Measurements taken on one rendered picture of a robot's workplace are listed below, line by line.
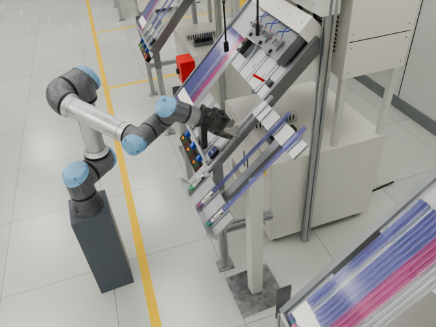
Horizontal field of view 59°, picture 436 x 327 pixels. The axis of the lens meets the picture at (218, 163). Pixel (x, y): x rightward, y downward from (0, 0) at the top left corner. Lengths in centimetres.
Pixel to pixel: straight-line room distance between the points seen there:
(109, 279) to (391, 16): 184
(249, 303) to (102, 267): 77
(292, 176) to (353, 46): 68
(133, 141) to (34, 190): 185
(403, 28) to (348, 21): 28
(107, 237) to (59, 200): 102
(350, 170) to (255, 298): 84
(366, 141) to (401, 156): 102
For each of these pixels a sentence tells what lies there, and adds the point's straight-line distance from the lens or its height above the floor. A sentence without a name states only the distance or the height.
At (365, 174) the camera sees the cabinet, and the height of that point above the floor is 38.
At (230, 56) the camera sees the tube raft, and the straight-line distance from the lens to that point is 204.
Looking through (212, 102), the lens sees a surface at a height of 84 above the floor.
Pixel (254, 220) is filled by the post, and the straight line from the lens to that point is 168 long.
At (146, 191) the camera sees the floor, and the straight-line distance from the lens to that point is 276.
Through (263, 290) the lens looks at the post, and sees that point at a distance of 214.
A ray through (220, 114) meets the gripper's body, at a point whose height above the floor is 106.
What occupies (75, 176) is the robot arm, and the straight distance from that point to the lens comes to 176.
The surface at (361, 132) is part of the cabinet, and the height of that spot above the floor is 62.
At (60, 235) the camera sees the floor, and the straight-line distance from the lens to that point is 267.
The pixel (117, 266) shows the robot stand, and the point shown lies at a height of 18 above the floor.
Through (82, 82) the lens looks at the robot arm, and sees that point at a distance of 160.
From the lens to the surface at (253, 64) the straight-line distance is 187.
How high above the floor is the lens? 181
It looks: 39 degrees down
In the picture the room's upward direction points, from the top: 5 degrees counter-clockwise
